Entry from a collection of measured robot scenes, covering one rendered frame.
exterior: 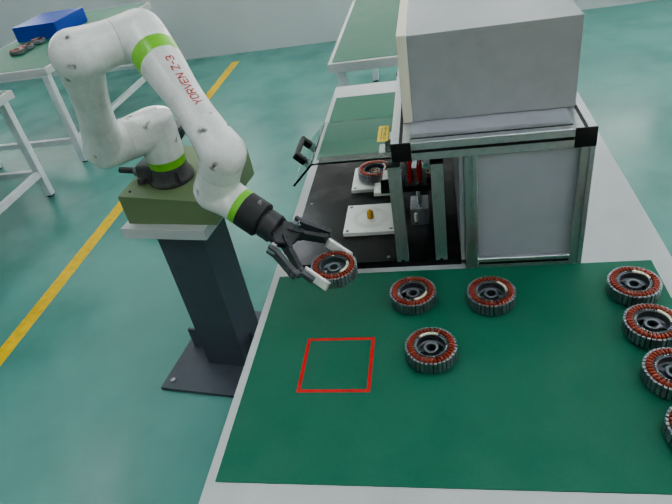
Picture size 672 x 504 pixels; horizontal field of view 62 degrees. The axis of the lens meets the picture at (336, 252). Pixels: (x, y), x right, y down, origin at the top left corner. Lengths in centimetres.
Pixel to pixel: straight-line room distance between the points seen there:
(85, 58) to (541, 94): 106
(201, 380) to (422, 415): 139
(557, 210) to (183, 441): 154
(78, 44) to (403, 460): 117
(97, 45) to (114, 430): 147
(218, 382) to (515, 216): 142
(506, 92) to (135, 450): 176
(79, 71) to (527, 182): 109
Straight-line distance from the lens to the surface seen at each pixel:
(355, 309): 139
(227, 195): 135
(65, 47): 152
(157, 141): 186
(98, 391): 261
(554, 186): 139
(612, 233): 164
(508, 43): 134
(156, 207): 193
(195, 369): 246
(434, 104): 137
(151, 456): 227
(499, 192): 138
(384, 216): 165
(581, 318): 136
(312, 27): 640
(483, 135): 129
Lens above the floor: 167
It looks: 36 degrees down
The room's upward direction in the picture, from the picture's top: 11 degrees counter-clockwise
